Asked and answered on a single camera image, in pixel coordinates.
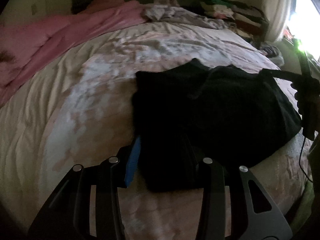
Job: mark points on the window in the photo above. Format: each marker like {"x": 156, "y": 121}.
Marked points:
{"x": 303, "y": 12}

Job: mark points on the white curtain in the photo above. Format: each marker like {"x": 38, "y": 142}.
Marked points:
{"x": 277, "y": 7}

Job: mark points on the black long-sleeve shirt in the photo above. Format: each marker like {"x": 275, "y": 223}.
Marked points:
{"x": 212, "y": 110}

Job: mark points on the bed with pale sheet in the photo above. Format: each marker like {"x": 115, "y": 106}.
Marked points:
{"x": 87, "y": 100}

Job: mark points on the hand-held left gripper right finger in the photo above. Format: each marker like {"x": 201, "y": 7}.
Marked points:
{"x": 212, "y": 180}

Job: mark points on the stack of folded clothes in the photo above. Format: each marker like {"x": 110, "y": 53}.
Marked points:
{"x": 240, "y": 15}

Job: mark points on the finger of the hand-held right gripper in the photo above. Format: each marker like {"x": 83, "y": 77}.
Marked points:
{"x": 285, "y": 75}

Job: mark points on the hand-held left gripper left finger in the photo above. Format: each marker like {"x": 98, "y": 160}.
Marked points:
{"x": 132, "y": 165}

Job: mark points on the purple cloth bundle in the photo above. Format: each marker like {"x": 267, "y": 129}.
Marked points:
{"x": 271, "y": 52}

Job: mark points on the crumpled lilac cloth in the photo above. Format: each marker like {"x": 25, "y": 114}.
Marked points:
{"x": 180, "y": 13}

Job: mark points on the pink blanket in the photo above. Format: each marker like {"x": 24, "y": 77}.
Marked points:
{"x": 50, "y": 35}

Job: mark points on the person's green clothing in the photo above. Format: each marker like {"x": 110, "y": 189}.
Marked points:
{"x": 310, "y": 205}

